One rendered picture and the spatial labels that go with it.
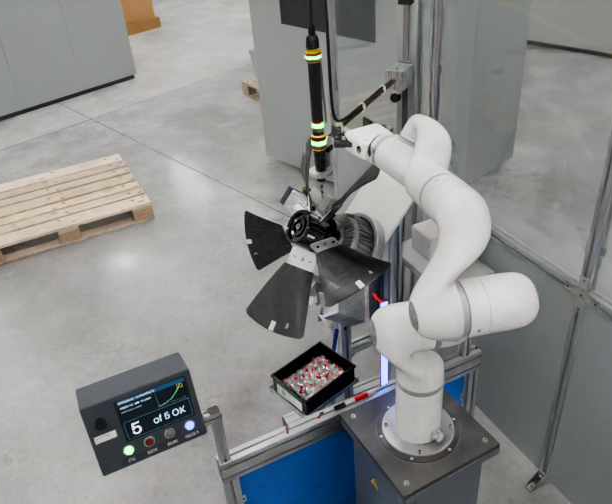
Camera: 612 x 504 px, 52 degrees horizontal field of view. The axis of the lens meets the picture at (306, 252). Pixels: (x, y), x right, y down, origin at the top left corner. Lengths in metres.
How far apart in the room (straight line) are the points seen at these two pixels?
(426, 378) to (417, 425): 0.17
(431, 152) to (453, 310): 0.38
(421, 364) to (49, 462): 2.09
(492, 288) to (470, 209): 0.14
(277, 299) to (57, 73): 5.73
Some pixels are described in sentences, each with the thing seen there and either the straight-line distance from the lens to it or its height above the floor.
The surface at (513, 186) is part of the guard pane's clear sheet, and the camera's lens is 2.33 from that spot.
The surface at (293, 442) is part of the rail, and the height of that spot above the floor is 0.82.
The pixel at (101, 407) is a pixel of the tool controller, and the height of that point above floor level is 1.24.
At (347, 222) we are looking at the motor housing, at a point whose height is 1.18.
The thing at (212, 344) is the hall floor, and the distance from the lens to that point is 3.50.
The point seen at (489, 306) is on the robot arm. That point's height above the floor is 1.61.
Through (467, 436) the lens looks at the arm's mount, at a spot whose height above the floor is 0.95.
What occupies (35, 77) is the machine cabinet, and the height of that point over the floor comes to 0.34.
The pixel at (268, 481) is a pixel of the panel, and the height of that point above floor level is 0.68.
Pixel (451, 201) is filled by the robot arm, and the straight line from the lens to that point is 1.10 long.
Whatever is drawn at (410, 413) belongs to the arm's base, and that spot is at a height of 1.07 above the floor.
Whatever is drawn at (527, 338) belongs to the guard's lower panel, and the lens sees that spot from 2.54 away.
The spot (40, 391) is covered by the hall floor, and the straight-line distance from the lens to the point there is 3.58.
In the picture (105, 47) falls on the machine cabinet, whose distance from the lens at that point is 7.71.
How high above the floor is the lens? 2.30
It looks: 34 degrees down
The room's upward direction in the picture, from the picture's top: 5 degrees counter-clockwise
